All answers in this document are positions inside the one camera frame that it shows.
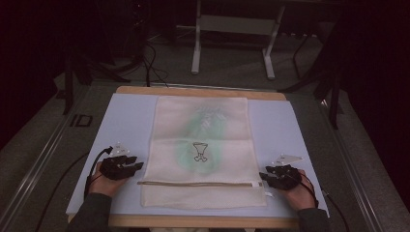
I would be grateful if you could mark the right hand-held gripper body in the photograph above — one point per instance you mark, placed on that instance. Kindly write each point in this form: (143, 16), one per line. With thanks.
(285, 177)

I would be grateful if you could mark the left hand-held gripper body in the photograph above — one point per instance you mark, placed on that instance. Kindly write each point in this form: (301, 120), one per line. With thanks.
(116, 169)

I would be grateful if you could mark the person's left hand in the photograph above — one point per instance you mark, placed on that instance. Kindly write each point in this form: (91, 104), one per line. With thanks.
(104, 185)

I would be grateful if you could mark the person's right hand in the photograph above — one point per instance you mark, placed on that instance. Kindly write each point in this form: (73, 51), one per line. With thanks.
(299, 196)

